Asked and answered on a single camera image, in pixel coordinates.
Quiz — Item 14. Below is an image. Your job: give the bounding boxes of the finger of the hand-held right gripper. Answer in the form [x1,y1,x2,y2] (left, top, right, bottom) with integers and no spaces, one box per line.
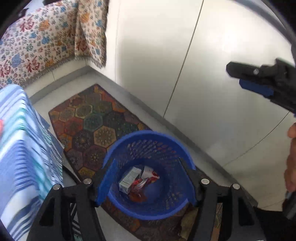
[239,79,296,114]
[226,59,287,80]

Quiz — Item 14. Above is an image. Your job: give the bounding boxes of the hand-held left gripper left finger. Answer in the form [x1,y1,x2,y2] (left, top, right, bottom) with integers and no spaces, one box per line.
[26,158,119,241]

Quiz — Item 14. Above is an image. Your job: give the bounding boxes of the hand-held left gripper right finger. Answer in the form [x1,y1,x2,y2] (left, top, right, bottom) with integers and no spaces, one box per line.
[179,158,269,241]

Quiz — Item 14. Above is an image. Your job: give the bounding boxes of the small grey drink carton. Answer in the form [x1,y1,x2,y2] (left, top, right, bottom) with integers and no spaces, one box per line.
[119,167,142,194]

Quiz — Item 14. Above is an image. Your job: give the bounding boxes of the white and red wrapper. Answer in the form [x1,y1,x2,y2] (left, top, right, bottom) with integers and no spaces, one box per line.
[141,165,160,184]

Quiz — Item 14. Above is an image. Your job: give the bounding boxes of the blue plastic waste basket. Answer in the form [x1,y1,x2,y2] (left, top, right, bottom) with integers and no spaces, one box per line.
[96,130,196,220]

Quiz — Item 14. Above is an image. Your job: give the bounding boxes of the person's right hand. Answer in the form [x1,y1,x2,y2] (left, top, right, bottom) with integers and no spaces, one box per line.
[285,122,296,193]

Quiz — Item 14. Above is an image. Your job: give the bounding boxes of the dry brown leaf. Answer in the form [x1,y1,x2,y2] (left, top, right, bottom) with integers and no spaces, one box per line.
[180,209,200,240]

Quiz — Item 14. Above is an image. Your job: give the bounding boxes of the hexagon pattern floor rug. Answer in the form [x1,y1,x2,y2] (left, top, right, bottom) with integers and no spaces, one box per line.
[48,84,232,241]

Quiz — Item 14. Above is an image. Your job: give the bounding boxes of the blue striped tablecloth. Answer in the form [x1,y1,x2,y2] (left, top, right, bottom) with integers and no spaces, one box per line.
[0,85,64,232]

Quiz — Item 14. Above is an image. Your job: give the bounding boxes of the small printed fringed blanket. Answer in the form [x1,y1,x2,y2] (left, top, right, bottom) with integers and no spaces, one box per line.
[73,0,110,69]

